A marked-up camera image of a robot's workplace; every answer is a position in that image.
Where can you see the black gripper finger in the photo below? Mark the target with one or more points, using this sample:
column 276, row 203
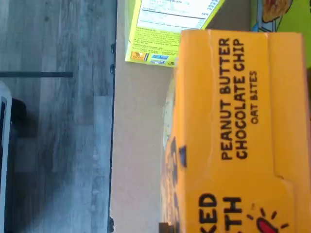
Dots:
column 166, row 228

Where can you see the orange Bobo's peanut butter box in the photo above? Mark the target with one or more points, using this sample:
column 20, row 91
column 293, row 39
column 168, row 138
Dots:
column 230, row 121

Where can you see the green Bobo's apple pie box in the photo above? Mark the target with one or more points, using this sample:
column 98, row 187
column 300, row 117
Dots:
column 291, row 14
column 158, row 41

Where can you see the white framed dark panel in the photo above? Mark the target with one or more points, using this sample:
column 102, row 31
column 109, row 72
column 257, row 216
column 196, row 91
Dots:
column 8, row 126

